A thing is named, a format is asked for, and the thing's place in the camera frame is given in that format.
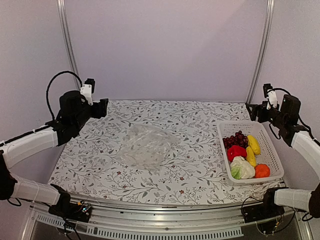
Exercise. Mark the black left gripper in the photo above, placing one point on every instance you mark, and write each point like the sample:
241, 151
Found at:
100, 108

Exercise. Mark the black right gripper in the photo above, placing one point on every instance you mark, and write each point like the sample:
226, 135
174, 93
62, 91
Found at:
256, 107

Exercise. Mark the yellow corn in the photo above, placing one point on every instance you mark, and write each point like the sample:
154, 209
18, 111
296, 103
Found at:
253, 143
250, 156

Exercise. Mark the red bell pepper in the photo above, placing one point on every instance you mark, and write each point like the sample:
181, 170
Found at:
236, 151

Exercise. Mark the white plastic basket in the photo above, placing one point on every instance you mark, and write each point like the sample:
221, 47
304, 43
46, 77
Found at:
268, 154

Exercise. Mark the orange pumpkin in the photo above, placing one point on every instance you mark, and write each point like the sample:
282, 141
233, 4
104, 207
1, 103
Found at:
262, 171

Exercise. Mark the white green cauliflower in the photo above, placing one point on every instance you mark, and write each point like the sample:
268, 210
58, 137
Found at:
241, 169

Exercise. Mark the clear zip top bag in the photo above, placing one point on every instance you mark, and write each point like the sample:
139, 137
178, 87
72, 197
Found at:
145, 147

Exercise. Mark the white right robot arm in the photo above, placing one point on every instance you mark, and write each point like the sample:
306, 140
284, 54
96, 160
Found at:
298, 137

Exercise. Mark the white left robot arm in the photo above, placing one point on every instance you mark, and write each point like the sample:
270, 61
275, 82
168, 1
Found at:
75, 110

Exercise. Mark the dark red grape bunch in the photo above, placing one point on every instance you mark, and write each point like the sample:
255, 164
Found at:
237, 139

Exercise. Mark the floral tablecloth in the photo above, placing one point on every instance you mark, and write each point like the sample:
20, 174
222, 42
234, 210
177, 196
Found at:
193, 172

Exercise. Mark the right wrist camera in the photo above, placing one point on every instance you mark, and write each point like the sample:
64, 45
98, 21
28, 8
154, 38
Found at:
271, 96

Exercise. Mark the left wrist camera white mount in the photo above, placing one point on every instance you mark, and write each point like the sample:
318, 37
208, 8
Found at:
87, 90

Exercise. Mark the right aluminium frame post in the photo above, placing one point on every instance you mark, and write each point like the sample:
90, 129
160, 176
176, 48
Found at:
267, 25

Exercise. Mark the aluminium frame post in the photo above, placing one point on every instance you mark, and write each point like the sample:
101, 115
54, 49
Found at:
61, 7
267, 25

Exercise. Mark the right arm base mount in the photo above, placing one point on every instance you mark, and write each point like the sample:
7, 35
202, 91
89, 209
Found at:
254, 210

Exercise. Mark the aluminium front rail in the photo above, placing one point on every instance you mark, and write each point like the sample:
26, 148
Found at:
119, 220

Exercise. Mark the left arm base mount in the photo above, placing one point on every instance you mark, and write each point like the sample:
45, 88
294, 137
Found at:
79, 211

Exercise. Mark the left aluminium frame post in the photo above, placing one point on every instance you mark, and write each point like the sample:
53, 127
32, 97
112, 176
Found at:
61, 7

